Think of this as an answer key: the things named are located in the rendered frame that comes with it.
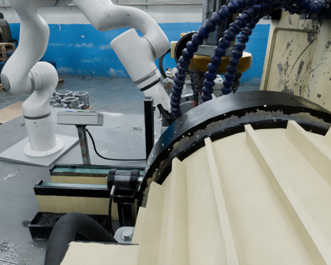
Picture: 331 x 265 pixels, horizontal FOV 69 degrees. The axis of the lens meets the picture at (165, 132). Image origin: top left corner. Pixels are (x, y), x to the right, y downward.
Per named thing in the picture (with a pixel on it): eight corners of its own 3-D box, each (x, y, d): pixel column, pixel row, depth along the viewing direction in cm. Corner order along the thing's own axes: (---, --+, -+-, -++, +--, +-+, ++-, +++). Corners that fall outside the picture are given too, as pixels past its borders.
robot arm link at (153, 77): (136, 78, 79) (141, 86, 80) (131, 84, 71) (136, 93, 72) (158, 65, 77) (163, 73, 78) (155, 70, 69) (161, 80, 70)
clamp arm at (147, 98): (157, 183, 68) (156, 96, 57) (156, 190, 65) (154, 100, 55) (145, 183, 68) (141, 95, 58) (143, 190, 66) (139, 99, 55)
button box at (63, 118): (103, 125, 103) (103, 113, 104) (97, 124, 96) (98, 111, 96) (64, 124, 104) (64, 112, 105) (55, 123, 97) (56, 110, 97)
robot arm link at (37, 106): (18, 114, 115) (4, 63, 104) (53, 104, 129) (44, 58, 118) (32, 121, 109) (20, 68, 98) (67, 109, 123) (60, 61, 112)
